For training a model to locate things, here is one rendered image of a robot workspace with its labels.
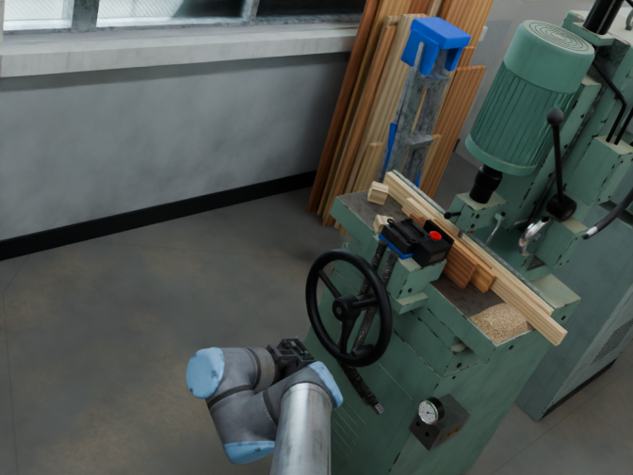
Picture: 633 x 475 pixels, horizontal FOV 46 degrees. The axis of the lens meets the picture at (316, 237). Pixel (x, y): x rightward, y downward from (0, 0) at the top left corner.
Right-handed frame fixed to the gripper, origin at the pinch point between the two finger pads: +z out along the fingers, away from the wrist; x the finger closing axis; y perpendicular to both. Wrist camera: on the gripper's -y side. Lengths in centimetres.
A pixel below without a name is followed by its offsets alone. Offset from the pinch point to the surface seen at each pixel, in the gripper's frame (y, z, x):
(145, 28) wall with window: 23, 28, 148
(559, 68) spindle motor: 82, 17, 3
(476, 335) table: 23.6, 26.4, -14.6
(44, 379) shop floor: -78, 4, 80
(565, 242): 50, 51, -10
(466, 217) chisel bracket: 42, 32, 7
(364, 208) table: 27, 30, 32
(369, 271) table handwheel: 23.6, 7.0, 7.0
